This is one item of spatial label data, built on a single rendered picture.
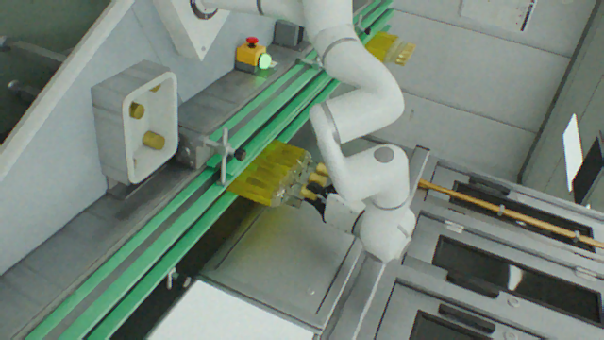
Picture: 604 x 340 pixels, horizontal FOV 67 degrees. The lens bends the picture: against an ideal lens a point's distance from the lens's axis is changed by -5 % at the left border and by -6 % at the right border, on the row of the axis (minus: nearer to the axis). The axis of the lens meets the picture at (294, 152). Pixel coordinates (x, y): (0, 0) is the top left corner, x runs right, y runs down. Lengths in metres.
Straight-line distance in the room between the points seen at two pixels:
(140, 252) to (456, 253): 0.91
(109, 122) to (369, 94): 0.53
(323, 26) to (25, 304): 0.75
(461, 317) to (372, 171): 0.58
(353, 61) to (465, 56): 6.35
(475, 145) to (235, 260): 6.68
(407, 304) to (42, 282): 0.86
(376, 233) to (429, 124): 6.68
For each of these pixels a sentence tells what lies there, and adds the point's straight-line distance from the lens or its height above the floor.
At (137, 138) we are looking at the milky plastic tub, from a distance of 1.17.
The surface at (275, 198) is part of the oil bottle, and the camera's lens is 1.24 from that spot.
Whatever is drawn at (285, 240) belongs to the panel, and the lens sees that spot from 1.32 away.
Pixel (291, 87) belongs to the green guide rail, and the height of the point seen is 0.94.
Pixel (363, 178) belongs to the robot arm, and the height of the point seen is 1.32.
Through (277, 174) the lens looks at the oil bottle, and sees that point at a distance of 1.29.
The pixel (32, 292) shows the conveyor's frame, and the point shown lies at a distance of 1.01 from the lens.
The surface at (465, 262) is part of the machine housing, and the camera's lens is 1.50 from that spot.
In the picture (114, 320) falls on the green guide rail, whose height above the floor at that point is 0.95.
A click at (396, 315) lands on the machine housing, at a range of 1.28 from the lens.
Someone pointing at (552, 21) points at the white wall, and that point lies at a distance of 7.03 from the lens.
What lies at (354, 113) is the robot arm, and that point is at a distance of 0.85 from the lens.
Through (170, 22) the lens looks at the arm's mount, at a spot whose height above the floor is 0.78.
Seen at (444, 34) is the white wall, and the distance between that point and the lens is 7.13.
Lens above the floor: 1.43
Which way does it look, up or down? 16 degrees down
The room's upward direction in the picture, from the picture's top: 110 degrees clockwise
